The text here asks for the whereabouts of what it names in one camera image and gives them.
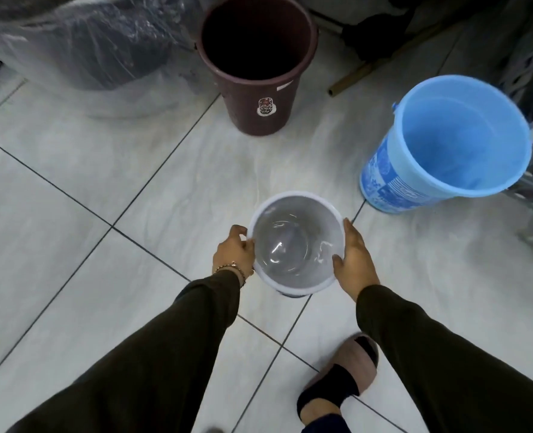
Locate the person's left hand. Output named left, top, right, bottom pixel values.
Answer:
left=212, top=225, right=256, bottom=283

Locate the person's right hand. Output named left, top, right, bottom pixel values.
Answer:
left=332, top=218, right=381, bottom=302

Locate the white plastic bucket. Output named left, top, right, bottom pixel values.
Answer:
left=247, top=190, right=346, bottom=298

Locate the person's left forearm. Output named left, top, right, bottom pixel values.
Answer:
left=6, top=269, right=241, bottom=433

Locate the person's right forearm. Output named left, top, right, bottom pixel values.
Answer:
left=356, top=284, right=533, bottom=433

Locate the pink and black slipper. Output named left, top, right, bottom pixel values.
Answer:
left=296, top=333, right=379, bottom=421

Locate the light blue plastic bucket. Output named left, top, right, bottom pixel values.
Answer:
left=359, top=75, right=533, bottom=214

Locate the maroon plastic bucket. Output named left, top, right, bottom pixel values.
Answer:
left=196, top=0, right=319, bottom=137

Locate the black mop head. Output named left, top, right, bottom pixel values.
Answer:
left=341, top=8, right=418, bottom=63

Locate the plastic-wrapped large container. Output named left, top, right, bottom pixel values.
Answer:
left=0, top=0, right=220, bottom=120

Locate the grey perforated plastic crate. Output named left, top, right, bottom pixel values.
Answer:
left=496, top=4, right=533, bottom=213

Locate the beaded bracelet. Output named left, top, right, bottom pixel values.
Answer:
left=213, top=262, right=248, bottom=288

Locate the wooden broom handle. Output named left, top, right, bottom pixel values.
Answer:
left=328, top=20, right=447, bottom=97

